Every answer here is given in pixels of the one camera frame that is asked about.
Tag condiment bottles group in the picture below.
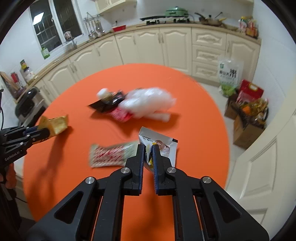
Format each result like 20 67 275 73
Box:
238 16 259 39

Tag red gift box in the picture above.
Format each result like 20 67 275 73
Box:
236 79 264 103

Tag cream cabinets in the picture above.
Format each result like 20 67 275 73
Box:
27 24 261 103
94 0 137 14

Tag green bottle on sill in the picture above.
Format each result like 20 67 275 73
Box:
41 46 50 59

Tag cream upper cabinets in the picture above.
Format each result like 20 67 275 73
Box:
94 0 137 14

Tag black rice cooker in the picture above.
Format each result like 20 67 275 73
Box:
15 87 40 123

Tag hanging utensil rack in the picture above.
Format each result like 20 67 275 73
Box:
83 12 106 40

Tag white door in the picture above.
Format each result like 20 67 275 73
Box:
226 81 295 238

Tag white crumpled plastic bag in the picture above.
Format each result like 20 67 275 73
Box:
118 87 177 123

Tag steel wok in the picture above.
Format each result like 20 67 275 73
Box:
195 12 227 27

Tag green white snack wrapper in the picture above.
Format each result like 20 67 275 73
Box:
88 141 139 168

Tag sink faucet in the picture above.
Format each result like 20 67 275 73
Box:
64 31 77 49

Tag red basin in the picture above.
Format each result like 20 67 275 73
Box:
112 25 126 32

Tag glass jar yellow lid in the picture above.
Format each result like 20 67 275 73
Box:
20 60 35 83

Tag red snack wrapper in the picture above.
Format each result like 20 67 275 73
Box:
110 108 133 123

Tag green electric pot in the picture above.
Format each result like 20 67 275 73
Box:
165 6 189 18

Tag black gas stove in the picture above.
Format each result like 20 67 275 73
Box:
140 16 192 26

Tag white rice bag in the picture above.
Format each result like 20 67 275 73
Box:
217 57 244 97

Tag kitchen window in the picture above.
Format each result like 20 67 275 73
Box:
29 0 84 52

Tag orange round table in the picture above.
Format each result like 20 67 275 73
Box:
23 64 229 240

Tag cream lower cabinets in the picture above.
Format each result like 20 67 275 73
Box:
27 24 261 103

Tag brown cardboard box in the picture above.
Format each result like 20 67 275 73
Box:
233 116 264 150

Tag yellow chip bag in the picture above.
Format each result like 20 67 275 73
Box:
37 115 69 138

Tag black snack wrapper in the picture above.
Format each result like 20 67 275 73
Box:
88 88 125 113

